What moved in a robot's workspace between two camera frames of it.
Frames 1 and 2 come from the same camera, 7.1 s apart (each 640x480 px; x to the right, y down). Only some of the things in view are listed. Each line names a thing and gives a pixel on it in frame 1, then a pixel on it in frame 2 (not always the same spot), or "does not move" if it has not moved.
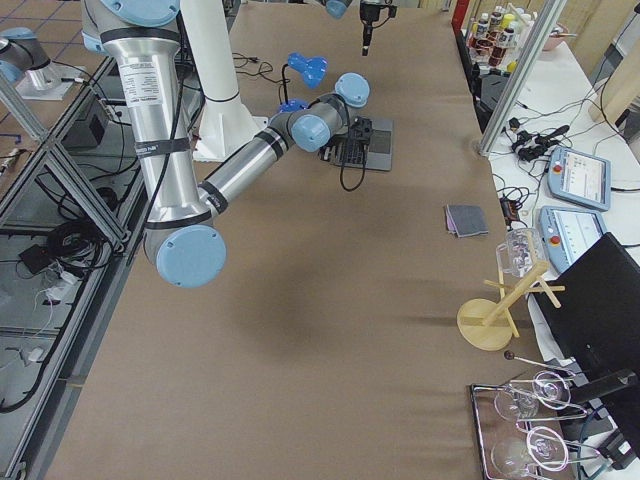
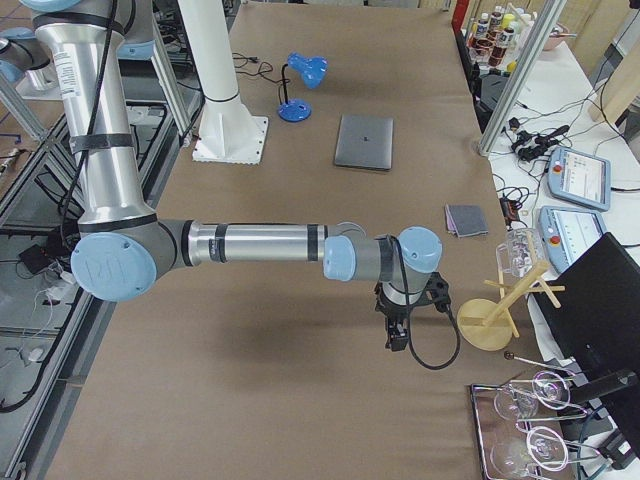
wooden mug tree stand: x=488 y=326 does not move
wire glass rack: x=508 y=451 does not move
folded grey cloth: x=466 y=220 does not move
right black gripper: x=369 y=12 → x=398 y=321
